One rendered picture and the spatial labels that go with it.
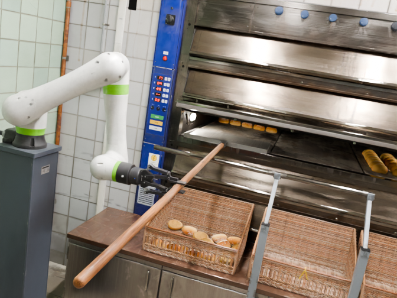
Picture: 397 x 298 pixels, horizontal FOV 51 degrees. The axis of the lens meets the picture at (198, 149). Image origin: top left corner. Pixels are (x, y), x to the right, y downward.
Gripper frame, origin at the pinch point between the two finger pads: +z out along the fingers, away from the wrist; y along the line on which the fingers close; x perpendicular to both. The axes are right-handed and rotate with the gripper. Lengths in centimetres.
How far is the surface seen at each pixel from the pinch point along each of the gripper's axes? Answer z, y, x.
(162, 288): -12, 77, -45
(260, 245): 37, 33, -40
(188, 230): -10, 54, -80
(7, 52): -123, -37, -45
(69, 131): -113, 14, -99
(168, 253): -13, 57, -50
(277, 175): 37, 1, -61
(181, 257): -5, 58, -50
